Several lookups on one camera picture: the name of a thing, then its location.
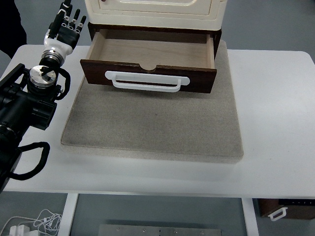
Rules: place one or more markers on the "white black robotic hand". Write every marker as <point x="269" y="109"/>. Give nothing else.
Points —
<point x="61" y="40"/>

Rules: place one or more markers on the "dark wooden drawer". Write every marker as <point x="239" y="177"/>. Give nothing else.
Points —
<point x="165" y="53"/>

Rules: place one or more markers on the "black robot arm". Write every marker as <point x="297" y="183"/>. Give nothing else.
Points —
<point x="28" y="96"/>

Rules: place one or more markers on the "dark wooden cabinet base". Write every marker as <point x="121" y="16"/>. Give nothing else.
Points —
<point x="215" y="34"/>

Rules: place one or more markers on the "cream upper cabinet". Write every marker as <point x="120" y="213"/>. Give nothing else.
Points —
<point x="173" y="14"/>

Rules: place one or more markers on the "dark clothed person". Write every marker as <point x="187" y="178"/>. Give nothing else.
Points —
<point x="12" y="33"/>

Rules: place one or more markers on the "beige foam pad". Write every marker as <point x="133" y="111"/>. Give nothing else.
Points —
<point x="181" y="126"/>

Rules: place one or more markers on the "white table leg left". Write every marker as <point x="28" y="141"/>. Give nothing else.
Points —
<point x="68" y="214"/>

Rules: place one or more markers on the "white table leg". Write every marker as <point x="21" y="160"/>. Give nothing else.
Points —
<point x="68" y="214"/>
<point x="250" y="217"/>

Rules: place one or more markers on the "white power adapter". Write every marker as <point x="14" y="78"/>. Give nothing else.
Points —
<point x="21" y="230"/>

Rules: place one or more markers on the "white table leg right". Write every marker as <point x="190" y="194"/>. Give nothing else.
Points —
<point x="250" y="217"/>

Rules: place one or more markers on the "white drawer handle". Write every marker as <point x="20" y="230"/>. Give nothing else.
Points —
<point x="148" y="82"/>

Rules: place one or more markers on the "brown box with white handle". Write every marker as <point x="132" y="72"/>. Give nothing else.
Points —
<point x="276" y="209"/>

